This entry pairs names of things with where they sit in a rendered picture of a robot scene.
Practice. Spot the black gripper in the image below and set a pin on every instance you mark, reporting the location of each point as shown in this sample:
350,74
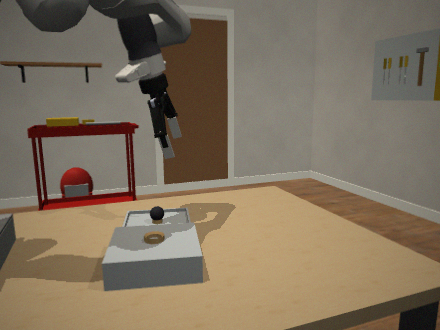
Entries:
156,88

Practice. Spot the black ball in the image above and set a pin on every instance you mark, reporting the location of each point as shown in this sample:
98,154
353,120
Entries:
156,213

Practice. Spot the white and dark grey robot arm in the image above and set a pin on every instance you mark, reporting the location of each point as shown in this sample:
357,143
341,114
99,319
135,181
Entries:
143,36

